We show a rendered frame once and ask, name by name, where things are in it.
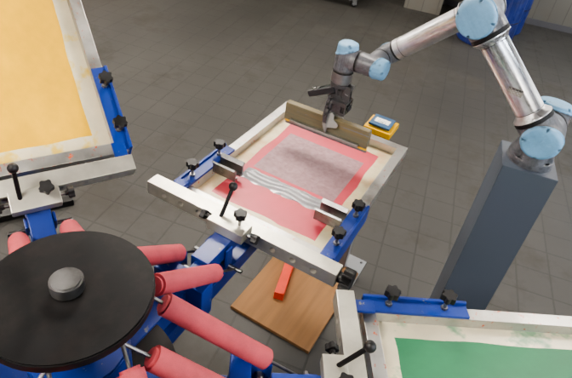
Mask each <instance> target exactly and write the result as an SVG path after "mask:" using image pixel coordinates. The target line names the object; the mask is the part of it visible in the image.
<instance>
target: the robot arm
mask: <svg viewBox="0 0 572 378"><path fill-rule="evenodd" d="M505 12H506V0H463V1H461V2H459V3H458V6H457V8H455V9H452V10H450V11H449V12H447V13H445V14H442V15H440V16H438V17H437V18H435V19H433V20H431V21H429V22H427V23H425V24H424V25H422V26H419V27H417V28H415V29H414V30H412V31H409V32H407V33H405V34H403V35H402V36H400V37H397V38H396V39H394V40H392V41H390V42H389V43H383V44H382V45H381V46H380V47H379V48H378V49H376V50H375V51H374V52H373V53H371V54H368V53H365V52H363V51H360V50H359V44H358V43H356V42H355V41H353V40H350V39H344V40H341V41H339V43H338V47H337V50H336V52H335V62H334V67H333V71H332V75H331V83H330V84H328V85H323V86H317V87H312V88H311V89H309V90H308V91H307V93H308V95H309V96H310V97H311V96H318V95H326V94H329V95H328V99H327V100H326V103H325V107H324V111H323V121H322V122H323V132H324V133H326V130H327V128H332V129H336V128H337V127H338V124H337V123H336V122H335V121H334V117H335V116H336V117H339V118H342V119H344V118H343V117H344V116H345V115H346V114H347V113H348V112H349V111H350V110H351V109H352V102H353V98H352V91H353V90H354V88H355V85H352V84H351V82H352V75H353V72H356V73H359V74H362V75H364V76H366V77H370V78H372V79H376V80H379V81H382V80H384V79H385V78H386V76H387V74H388V72H389V70H390V65H391V64H392V63H395V62H397V61H399V60H401V59H403V58H405V57H407V56H409V55H411V54H414V53H416V52H418V51H420V50H422V49H424V48H426V47H428V46H431V45H433V44H434V43H437V42H439V41H441V40H443V39H445V38H447V37H450V36H452V35H454V34H456V33H457V32H459V33H460V34H461V35H462V36H463V37H466V38H468V39H469V41H470V43H471V45H472V46H473V47H474V48H476V49H480V50H481V52H482V53H483V56H484V58H485V59H486V61H487V63H488V65H489V68H490V69H491V71H492V72H493V74H494V76H495V79H496V81H497V83H498V84H499V85H500V88H501V90H502V92H503V94H504V96H505V97H506V99H507V101H508V103H509V105H510V107H511V109H512V111H513V113H514V114H515V116H516V118H515V120H514V122H513V124H514V126H515V128H516V130H517V132H518V133H519V137H518V138H517V139H516V140H515V141H514V142H513V143H512V144H511V145H510V146H509V147H508V149H507V151H506V155H507V156H508V158H509V159H510V160H511V161H512V162H513V163H515V164H516V165H517V166H519V167H521V168H523V169H527V170H529V171H533V172H538V173H544V172H547V171H549V170H550V169H551V168H552V166H553V164H554V158H555V156H556V155H558V154H559V153H560V151H561V150H562V148H563V146H564V142H565V136H566V133H567V128H568V125H569V122H570V120H571V118H572V105H570V103H568V102H566V101H564V100H560V99H557V98H554V97H550V96H540V95H539V93H538V91H537V89H536V87H535V85H534V83H533V81H532V79H531V77H530V75H529V74H528V72H527V70H526V68H525V66H524V64H523V62H522V60H521V58H520V56H519V54H518V52H517V50H516V48H515V47H514V45H513V43H512V40H511V39H510V37H509V35H508V34H509V31H510V29H511V26H510V24H509V22H508V20H507V18H506V16H505Z"/></svg>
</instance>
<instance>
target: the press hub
mask: <svg viewBox="0 0 572 378"><path fill-rule="evenodd" d="M155 293H156V283H155V276H154V271H153V269H152V265H151V263H150V261H149V260H148V259H147V257H146V256H145V255H144V253H143V252H142V251H141V250H140V249H138V248H137V247H136V246H135V245H133V244H132V243H131V242H129V241H127V240H125V239H123V238H120V237H117V236H115V235H111V234H108V233H104V232H91V231H77V232H62V233H58V234H54V235H50V236H47V237H45V238H40V239H38V240H35V241H33V242H30V243H28V244H26V245H24V246H22V247H20V248H18V249H17V250H15V251H14V252H12V253H11V254H9V255H7V256H6V257H5V258H3V259H2V260H1V261H0V364H3V365H5V366H8V367H10V368H12V369H17V370H21V371H25V372H26V373H27V375H28V378H38V376H39V375H40V373H51V374H52V377H53V378H117V377H119V372H122V371H124V370H126V369H127V367H126V363H125V361H124V357H123V352H122V349H121V346H123V345H124V344H125V343H126V342H127V343H129V344H130V345H131V343H130V339H131V338H132V337H133V336H134V335H135V334H136V332H137V331H138V330H139V329H140V328H141V326H142V325H143V323H144V322H145V321H146V319H147V317H148V315H149V313H150V311H151V309H152V305H153V302H154V298H155ZM157 345H160V346H162V347H165V348H167V349H169V350H170V351H172V352H175V349H174V346H173V344H172V342H171V340H170V339H169V337H168V336H167V335H166V333H165V332H164V331H163V330H162V329H161V328H160V327H159V326H158V325H157V324H156V325H155V327H154V328H153V329H152V330H151V331H150V332H149V333H148V334H147V335H146V336H145V337H144V338H143V339H142V340H141V341H140V342H139V343H138V344H137V345H136V347H138V348H139V349H141V350H143V351H145V352H149V351H150V350H151V349H152V348H153V347H155V346H157ZM126 349H127V353H128V355H129V361H130V364H131V367H134V366H136V365H138V364H140V367H143V366H145V365H144V362H145V358H146V357H145V356H142V355H140V354H139V353H137V352H134V351H131V350H130V349H128V348H127V347H126ZM175 353H176V352H175Z"/></svg>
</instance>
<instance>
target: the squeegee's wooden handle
mask: <svg viewBox="0 0 572 378"><path fill-rule="evenodd" d="M284 118H287V119H288V120H290V119H291V118H292V119H294V120H296V121H299V122H302V123H305V124H307V125H310V126H312V127H314V128H317V129H321V130H323V122H322V121H323V112H322V111H319V110H317V109H314V108H312V107H309V106H306V105H303V104H301V103H298V102H296V101H293V100H288V101H287V103H286V108H285V115H284ZM334 121H335V122H336V123H337V124H338V127H337V128H336V129H332V128H327V130H326V132H328V133H331V134H332V135H337V136H339V137H341V138H343V139H346V140H349V141H352V142H354V143H357V144H359V145H358V146H360V147H362V148H364V149H366V148H367V147H368V146H369V141H370V137H371V134H372V129H368V128H365V127H364V126H361V125H358V124H355V123H352V122H349V121H346V120H345V119H342V118H339V117H336V116H335V117H334Z"/></svg>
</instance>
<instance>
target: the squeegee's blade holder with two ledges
mask: <svg viewBox="0 0 572 378"><path fill-rule="evenodd" d="M289 121H290V122H291V123H294V124H297V125H299V126H301V127H304V128H306V129H309V130H312V131H315V132H317V133H319V134H321V135H326V136H328V137H330V138H332V139H335V140H338V141H341V142H343V143H346V144H348V145H350V146H354V147H356V148H358V145H359V144H357V143H354V142H352V141H349V140H346V139H343V138H341V137H339V136H337V135H332V134H331V133H328V132H326V133H324V132H323V130H321V129H317V128H314V127H312V126H310V125H307V124H305V123H302V122H299V121H296V120H294V119H292V118H291V119H290V120H289Z"/></svg>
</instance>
